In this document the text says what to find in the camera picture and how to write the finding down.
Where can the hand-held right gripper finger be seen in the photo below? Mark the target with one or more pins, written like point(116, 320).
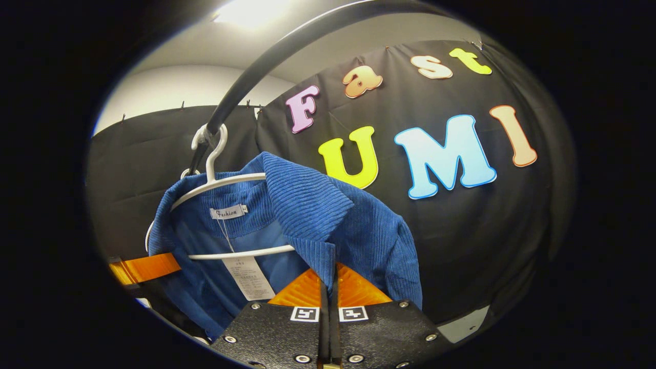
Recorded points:
point(334, 333)
point(324, 333)

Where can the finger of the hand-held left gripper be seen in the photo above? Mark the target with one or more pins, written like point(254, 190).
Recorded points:
point(148, 267)

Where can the white plastic hanger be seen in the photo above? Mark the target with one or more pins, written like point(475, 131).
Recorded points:
point(241, 253)
point(184, 173)

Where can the black clothes rack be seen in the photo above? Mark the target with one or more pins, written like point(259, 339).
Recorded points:
point(246, 77)

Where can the white paper sheet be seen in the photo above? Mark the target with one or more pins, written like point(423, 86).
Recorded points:
point(464, 325)

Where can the black backdrop cloth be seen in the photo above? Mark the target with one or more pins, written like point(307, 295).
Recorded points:
point(461, 230)

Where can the large ceiling light panel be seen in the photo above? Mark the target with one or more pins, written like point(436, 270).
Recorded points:
point(251, 11)

